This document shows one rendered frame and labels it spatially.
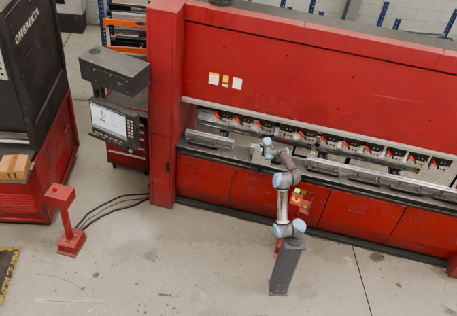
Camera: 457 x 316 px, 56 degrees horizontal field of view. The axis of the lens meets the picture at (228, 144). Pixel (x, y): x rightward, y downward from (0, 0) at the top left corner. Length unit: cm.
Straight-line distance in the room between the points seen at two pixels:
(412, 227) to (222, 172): 197
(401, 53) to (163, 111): 203
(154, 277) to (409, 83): 286
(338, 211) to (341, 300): 85
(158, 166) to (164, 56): 127
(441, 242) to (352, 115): 174
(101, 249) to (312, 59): 273
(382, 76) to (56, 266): 340
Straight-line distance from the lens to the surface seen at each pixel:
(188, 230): 467
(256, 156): 406
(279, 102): 383
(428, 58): 362
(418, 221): 463
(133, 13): 531
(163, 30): 350
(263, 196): 447
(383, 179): 437
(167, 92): 378
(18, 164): 393
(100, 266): 447
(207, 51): 370
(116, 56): 351
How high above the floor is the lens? 372
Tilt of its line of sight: 41 degrees down
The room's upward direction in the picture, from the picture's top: 8 degrees clockwise
